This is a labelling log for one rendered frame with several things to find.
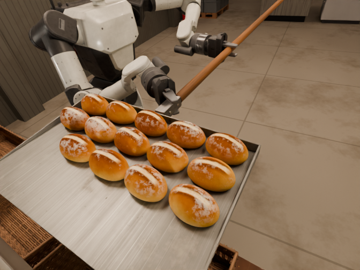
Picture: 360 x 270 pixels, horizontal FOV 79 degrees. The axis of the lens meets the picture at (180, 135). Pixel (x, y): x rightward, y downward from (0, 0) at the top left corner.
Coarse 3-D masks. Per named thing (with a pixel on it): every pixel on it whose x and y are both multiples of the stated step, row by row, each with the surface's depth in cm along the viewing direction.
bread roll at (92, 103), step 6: (84, 96) 65; (90, 96) 64; (96, 96) 64; (84, 102) 64; (90, 102) 63; (96, 102) 63; (102, 102) 64; (84, 108) 65; (90, 108) 64; (96, 108) 63; (102, 108) 64; (90, 114) 66; (96, 114) 64; (102, 114) 65
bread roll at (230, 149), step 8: (216, 136) 48; (224, 136) 47; (232, 136) 47; (208, 144) 49; (216, 144) 47; (224, 144) 46; (232, 144) 45; (240, 144) 46; (208, 152) 49; (216, 152) 47; (224, 152) 46; (232, 152) 45; (240, 152) 45; (224, 160) 46; (232, 160) 46; (240, 160) 46
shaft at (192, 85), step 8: (280, 0) 146; (272, 8) 133; (264, 16) 122; (256, 24) 112; (248, 32) 104; (240, 40) 97; (232, 48) 92; (216, 56) 85; (224, 56) 86; (208, 64) 80; (216, 64) 81; (200, 72) 75; (208, 72) 77; (192, 80) 71; (200, 80) 73; (184, 88) 68; (192, 88) 70; (184, 96) 67
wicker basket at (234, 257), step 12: (60, 252) 77; (72, 252) 82; (216, 252) 86; (228, 252) 80; (36, 264) 70; (48, 264) 74; (60, 264) 78; (72, 264) 84; (84, 264) 90; (216, 264) 88; (228, 264) 87
